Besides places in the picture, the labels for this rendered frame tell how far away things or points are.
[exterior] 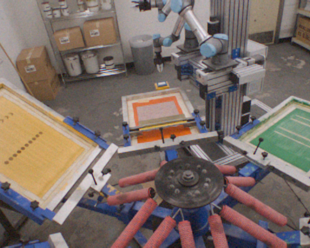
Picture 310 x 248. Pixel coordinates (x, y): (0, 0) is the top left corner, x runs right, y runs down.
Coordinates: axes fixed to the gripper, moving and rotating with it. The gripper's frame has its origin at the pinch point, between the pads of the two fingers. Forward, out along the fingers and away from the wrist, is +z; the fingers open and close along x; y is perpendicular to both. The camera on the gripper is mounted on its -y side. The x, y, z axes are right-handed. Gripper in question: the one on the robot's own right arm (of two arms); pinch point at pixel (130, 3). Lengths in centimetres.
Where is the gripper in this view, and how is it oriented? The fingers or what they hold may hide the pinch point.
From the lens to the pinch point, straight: 282.2
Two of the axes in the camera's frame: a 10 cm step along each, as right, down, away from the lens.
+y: 1.1, 7.2, 6.8
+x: 0.3, -6.9, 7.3
